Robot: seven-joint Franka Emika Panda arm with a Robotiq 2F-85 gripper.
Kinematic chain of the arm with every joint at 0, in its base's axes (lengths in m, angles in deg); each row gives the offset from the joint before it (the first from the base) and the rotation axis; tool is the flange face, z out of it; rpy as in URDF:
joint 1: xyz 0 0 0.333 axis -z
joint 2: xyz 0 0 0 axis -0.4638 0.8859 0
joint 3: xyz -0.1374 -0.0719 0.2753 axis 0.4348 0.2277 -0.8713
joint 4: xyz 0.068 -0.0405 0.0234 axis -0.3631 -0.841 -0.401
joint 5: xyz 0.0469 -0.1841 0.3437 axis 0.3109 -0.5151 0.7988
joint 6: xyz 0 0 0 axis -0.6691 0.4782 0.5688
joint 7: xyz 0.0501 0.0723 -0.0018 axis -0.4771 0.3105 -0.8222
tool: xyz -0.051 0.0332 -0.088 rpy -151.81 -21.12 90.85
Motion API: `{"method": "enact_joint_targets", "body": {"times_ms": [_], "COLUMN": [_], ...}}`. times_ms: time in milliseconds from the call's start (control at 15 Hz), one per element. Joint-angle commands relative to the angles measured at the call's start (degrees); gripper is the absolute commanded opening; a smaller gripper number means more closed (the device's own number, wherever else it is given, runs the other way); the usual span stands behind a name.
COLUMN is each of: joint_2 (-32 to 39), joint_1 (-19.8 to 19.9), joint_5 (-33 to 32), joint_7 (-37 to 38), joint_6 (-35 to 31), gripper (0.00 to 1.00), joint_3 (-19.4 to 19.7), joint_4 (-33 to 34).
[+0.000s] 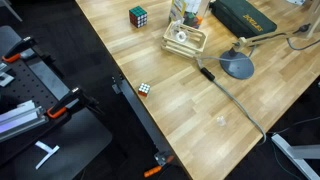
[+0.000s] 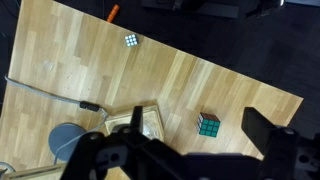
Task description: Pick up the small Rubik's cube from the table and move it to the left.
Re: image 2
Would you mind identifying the wooden desk lamp grey base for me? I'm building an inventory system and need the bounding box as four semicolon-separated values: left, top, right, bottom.
0;123;87;180

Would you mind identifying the small white-faced Rubik's cube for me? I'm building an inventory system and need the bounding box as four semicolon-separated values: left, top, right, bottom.
124;33;139;48

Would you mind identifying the wooden slatted crate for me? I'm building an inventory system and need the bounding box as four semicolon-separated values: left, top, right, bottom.
104;104;165;143

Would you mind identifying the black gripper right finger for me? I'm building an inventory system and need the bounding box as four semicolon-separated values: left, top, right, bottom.
241;106;278;158

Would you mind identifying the large Rubik's cube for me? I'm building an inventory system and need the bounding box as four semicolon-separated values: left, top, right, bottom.
196;112;221;138

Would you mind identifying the grey lamp power cable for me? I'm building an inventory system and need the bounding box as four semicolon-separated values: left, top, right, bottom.
4;74;110;165

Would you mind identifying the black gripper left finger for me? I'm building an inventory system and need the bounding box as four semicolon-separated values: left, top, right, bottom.
128;105;145;136

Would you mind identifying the orange handled table clamp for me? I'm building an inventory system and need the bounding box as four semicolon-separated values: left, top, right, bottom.
106;4;120;24

